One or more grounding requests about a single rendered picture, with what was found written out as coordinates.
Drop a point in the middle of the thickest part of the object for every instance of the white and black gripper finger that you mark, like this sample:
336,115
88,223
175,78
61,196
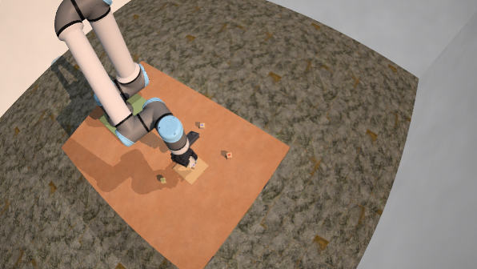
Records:
193,159

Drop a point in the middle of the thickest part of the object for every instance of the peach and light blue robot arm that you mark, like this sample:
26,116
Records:
130,78

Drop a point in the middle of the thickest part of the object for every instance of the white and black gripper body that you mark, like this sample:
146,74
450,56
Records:
185,158

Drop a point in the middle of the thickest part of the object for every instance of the tan flat mat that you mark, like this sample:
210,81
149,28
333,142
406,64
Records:
191,174

